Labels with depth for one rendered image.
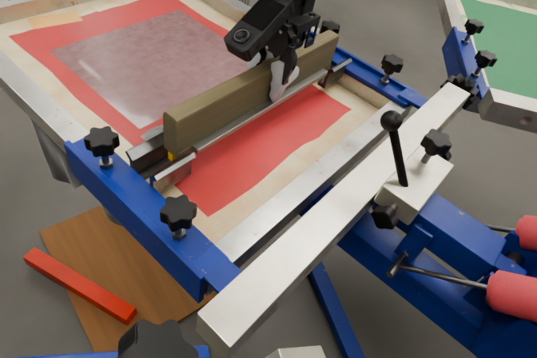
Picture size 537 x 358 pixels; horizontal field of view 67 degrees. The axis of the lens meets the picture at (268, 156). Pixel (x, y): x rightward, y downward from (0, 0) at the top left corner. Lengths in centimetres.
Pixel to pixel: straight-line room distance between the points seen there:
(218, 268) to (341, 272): 128
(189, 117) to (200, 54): 38
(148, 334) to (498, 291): 43
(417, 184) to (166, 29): 69
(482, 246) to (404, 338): 115
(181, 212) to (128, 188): 13
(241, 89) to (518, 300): 46
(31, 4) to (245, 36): 61
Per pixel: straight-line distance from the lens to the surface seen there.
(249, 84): 65
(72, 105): 81
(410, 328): 177
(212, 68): 90
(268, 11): 60
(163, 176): 58
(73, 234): 177
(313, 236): 52
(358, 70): 92
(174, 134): 58
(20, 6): 107
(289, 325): 161
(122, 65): 90
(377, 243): 71
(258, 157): 71
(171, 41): 98
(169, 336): 24
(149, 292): 160
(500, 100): 94
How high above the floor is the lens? 146
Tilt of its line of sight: 45 degrees down
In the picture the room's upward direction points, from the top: 13 degrees clockwise
